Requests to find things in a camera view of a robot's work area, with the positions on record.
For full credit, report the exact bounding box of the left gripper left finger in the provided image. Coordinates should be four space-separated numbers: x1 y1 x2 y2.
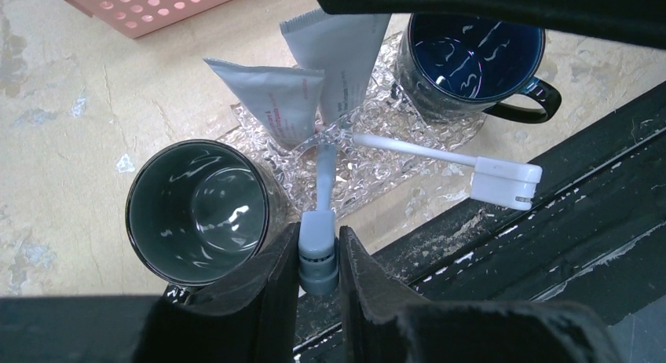
1 223 299 362

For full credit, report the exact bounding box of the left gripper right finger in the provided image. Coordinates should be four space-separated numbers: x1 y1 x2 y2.
338 226 621 362

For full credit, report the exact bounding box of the toothbrush white blue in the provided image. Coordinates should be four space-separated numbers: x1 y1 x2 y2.
298 145 339 295

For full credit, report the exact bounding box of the dark green mug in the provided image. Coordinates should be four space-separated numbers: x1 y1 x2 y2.
125 139 288 287

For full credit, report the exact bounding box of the clear textured oval tray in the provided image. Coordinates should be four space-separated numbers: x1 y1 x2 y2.
219 32 485 218

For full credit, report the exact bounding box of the clear acrylic holder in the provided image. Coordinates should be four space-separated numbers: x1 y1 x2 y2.
229 90 417 216

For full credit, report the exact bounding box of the white toothpaste red cap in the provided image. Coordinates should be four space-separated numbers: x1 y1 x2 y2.
203 58 324 150

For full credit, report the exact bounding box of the dark blue mug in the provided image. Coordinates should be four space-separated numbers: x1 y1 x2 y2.
395 13 562 124

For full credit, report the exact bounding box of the white toothpaste black cap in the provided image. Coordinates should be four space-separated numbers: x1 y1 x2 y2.
280 9 391 125

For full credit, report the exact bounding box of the pink plastic basket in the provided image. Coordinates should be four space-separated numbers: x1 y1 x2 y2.
63 0 232 39

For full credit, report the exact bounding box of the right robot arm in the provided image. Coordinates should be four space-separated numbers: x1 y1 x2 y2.
317 0 665 50

